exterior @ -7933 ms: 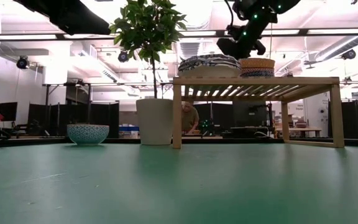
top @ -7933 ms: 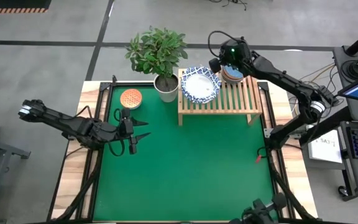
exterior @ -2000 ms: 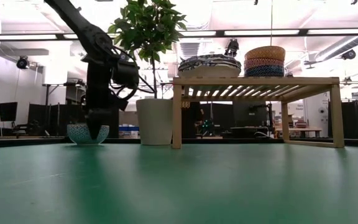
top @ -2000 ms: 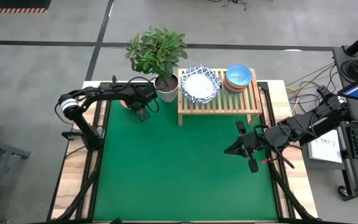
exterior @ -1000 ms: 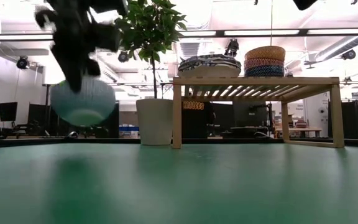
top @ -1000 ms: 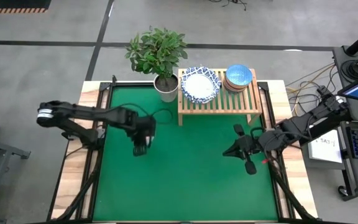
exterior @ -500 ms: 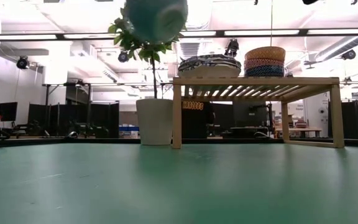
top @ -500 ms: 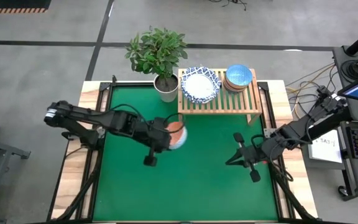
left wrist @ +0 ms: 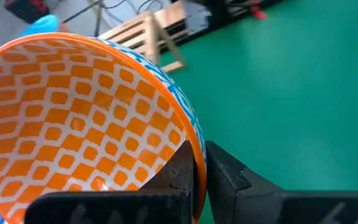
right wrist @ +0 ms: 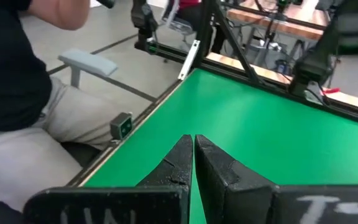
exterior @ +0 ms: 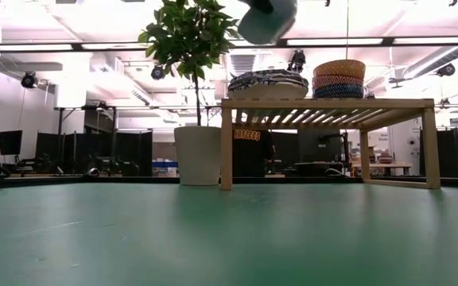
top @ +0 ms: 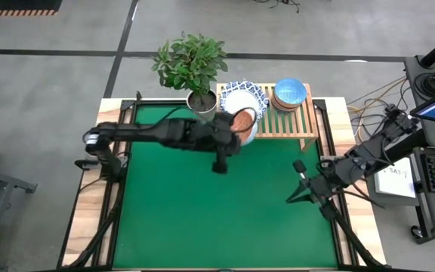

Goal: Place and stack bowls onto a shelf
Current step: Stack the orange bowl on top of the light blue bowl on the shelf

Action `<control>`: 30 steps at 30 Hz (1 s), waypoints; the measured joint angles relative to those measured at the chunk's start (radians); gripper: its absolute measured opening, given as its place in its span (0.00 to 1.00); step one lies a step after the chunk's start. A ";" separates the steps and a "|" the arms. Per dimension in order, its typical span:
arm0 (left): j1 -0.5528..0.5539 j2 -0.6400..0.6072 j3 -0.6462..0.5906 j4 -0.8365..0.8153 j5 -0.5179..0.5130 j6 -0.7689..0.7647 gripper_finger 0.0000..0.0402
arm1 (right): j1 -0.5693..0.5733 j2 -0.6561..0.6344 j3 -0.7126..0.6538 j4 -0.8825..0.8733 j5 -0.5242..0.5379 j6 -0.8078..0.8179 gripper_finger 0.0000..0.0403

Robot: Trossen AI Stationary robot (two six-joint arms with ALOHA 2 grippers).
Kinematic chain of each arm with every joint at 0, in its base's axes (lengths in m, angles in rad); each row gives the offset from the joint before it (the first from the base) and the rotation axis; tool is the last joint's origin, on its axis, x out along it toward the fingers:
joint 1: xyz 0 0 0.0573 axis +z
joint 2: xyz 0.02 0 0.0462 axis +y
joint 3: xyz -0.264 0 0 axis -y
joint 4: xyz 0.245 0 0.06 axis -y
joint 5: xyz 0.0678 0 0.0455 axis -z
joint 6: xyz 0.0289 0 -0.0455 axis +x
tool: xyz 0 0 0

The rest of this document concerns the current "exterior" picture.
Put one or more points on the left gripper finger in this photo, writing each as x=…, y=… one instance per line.
x=261, y=5

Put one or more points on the small teal patterned bowl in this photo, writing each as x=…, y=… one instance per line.
x=266, y=29

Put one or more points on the yellow orange patterned bowl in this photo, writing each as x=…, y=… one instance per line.
x=339, y=68

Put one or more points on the red white patterned bowl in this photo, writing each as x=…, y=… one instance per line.
x=338, y=81

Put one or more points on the dark blue patterned bowl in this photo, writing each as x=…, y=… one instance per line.
x=338, y=92

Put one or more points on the black background robot arm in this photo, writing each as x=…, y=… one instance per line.
x=40, y=163

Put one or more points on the light wooden slatted shelf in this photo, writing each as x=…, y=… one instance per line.
x=324, y=104

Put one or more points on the ceiling air vent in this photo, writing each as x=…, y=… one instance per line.
x=242, y=65

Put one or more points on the black hanging ceiling device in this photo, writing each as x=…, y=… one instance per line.
x=296, y=61

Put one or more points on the green leafy small tree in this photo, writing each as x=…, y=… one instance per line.
x=189, y=35

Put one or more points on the person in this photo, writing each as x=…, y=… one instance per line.
x=253, y=155

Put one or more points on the dark monitor on stand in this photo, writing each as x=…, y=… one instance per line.
x=316, y=145

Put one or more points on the white plant pot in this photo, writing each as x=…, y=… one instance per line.
x=197, y=157

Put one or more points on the blue storage bins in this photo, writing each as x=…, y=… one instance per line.
x=165, y=168

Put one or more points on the small stacked boxes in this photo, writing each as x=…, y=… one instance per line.
x=385, y=158

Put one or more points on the wooden background table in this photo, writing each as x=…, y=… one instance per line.
x=384, y=166

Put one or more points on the black partition panels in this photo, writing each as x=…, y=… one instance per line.
x=74, y=145

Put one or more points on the black monitor screen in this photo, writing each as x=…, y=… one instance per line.
x=9, y=142

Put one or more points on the small round black ceiling camera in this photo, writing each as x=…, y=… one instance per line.
x=157, y=72

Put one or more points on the black overhead frame rail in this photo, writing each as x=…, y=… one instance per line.
x=412, y=41

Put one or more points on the silver ceiling duct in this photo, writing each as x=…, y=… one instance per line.
x=439, y=59

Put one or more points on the black metal rack frame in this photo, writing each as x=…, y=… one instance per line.
x=94, y=119

